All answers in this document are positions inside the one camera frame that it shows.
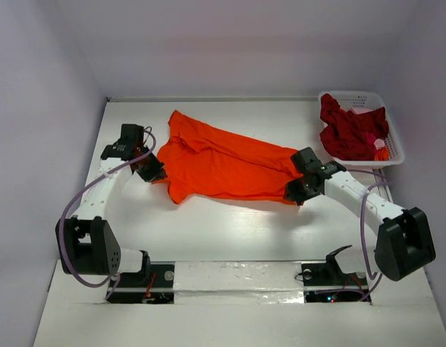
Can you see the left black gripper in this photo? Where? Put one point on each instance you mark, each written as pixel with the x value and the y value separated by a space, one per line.
pixel 156 173

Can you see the white plastic basket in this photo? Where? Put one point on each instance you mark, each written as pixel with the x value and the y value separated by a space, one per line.
pixel 350 99

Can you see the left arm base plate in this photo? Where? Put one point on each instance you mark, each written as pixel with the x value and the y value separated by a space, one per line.
pixel 138 288

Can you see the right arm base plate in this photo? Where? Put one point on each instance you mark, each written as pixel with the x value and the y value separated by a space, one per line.
pixel 325 283

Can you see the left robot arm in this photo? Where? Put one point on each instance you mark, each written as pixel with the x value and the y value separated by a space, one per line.
pixel 87 244

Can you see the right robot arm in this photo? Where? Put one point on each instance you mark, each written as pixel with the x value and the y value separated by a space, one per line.
pixel 395 241

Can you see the pink garment in basket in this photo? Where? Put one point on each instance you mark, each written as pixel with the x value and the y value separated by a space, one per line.
pixel 375 143

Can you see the dark red t shirt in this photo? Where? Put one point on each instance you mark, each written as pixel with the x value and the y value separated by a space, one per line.
pixel 343 137

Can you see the orange t shirt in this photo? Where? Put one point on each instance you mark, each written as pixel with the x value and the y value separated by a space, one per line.
pixel 203 160

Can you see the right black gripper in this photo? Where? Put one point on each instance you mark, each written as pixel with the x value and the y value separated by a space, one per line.
pixel 296 190

